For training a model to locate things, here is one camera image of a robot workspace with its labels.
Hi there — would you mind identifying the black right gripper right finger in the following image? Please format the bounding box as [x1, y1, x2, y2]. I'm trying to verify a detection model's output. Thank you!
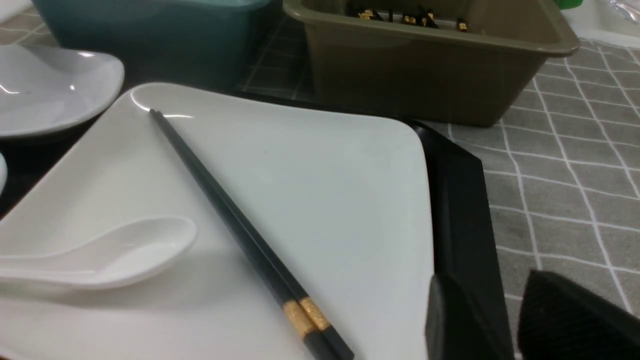
[518, 270, 640, 360]

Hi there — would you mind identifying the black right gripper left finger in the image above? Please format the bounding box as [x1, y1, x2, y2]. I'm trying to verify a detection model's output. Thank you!
[425, 273, 514, 360]

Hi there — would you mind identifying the black chopstick gold band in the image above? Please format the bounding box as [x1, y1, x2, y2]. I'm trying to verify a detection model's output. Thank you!
[155, 111, 356, 360]
[149, 109, 338, 360]

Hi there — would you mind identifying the large white square plate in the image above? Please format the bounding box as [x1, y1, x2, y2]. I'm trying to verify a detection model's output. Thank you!
[0, 83, 434, 360]

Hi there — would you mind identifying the white ceramic soup spoon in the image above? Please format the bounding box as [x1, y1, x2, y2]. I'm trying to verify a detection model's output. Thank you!
[0, 216, 198, 290]

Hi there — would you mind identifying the small white square bowl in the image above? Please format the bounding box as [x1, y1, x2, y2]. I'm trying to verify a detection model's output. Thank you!
[0, 44, 125, 139]
[0, 153, 9, 195]

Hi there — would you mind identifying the black plastic serving tray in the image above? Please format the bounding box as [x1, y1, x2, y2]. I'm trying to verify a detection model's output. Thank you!
[0, 90, 516, 360]

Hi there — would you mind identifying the grey checked tablecloth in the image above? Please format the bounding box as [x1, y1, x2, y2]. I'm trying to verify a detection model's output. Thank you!
[0, 5, 640, 360]

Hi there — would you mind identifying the brown plastic bin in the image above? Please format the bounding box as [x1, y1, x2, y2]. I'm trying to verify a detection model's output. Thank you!
[283, 0, 580, 127]

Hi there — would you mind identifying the black chopsticks bundle in bin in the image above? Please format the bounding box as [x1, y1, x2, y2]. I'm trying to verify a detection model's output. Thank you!
[343, 2, 471, 34]

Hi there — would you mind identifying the clear plastic wrap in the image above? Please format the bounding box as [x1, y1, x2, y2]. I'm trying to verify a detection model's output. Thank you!
[606, 0, 640, 26]

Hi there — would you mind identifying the teal plastic bin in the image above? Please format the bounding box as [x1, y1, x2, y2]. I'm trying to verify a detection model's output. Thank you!
[32, 0, 282, 90]

